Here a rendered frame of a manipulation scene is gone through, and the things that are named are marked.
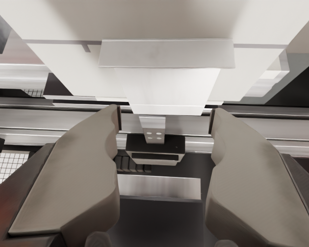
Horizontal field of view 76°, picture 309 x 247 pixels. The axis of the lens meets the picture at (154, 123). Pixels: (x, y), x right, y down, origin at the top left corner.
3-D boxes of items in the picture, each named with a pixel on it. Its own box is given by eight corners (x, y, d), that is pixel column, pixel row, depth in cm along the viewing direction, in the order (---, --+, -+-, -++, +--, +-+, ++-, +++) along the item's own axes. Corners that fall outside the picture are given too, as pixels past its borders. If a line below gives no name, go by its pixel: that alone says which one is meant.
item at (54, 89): (221, 77, 22) (223, 101, 21) (215, 90, 25) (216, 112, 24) (48, 72, 23) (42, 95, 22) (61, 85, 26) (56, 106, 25)
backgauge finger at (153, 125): (198, 105, 26) (199, 142, 24) (180, 147, 51) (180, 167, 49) (108, 102, 27) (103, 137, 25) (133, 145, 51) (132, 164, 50)
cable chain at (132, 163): (151, 157, 58) (150, 170, 57) (152, 160, 64) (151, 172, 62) (29, 151, 60) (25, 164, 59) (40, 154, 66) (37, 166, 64)
